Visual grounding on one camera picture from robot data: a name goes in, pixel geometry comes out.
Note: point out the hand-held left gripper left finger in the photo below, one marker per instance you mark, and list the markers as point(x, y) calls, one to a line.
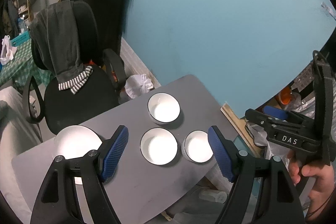
point(114, 153)

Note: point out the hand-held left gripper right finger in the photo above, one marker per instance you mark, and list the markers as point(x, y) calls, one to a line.
point(220, 155)

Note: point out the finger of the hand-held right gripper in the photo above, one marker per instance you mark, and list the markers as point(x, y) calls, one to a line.
point(258, 117)
point(275, 112)

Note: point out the white bowl black rim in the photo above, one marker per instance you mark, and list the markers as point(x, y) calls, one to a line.
point(164, 109)
point(198, 147)
point(158, 147)

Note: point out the large white plate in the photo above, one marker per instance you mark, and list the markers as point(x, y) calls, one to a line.
point(76, 142)

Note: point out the person's right hand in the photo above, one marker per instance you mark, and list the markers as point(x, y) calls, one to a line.
point(321, 179)

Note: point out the orange container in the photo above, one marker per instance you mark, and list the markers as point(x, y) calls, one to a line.
point(286, 96)

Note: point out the wooden board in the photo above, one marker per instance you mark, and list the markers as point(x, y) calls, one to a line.
point(233, 121)

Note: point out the clear plastic bottle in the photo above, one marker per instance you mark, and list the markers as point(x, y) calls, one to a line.
point(212, 195)

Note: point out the black office chair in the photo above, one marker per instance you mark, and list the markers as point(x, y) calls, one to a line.
point(86, 103)

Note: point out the white plastic bag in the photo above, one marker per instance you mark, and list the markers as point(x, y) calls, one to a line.
point(6, 52)
point(137, 86)

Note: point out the grey bed mattress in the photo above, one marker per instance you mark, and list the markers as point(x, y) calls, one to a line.
point(13, 134)

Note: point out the dark grey striped-cuff garment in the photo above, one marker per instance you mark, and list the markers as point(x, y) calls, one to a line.
point(60, 43)

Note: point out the green checked tablecloth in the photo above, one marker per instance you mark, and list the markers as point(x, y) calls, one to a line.
point(21, 64)

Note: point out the black hanging coats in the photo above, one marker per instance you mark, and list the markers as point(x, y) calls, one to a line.
point(99, 3)

